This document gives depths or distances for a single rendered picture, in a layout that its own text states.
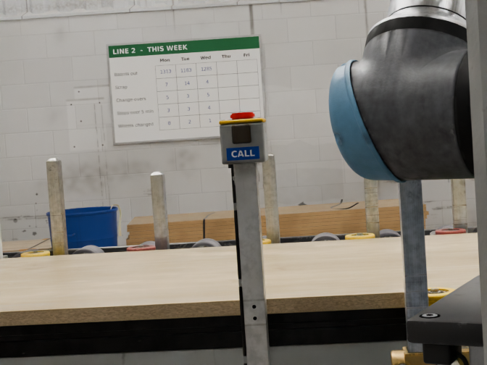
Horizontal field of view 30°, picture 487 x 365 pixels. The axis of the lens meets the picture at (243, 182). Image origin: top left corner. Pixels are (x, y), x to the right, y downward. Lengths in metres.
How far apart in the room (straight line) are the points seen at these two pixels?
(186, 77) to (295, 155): 1.25
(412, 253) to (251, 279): 0.26
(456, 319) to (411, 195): 0.72
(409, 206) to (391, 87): 0.66
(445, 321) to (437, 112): 0.18
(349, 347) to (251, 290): 0.31
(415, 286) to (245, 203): 0.30
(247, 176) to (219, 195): 7.09
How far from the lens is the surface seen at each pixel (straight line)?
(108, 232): 6.96
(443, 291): 1.61
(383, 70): 0.83
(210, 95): 8.52
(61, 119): 8.67
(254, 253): 1.47
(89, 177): 8.64
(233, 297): 1.68
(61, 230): 2.67
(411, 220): 1.46
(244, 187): 1.46
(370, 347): 1.71
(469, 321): 0.74
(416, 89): 0.80
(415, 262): 1.47
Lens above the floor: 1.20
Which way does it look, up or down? 3 degrees down
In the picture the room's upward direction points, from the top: 4 degrees counter-clockwise
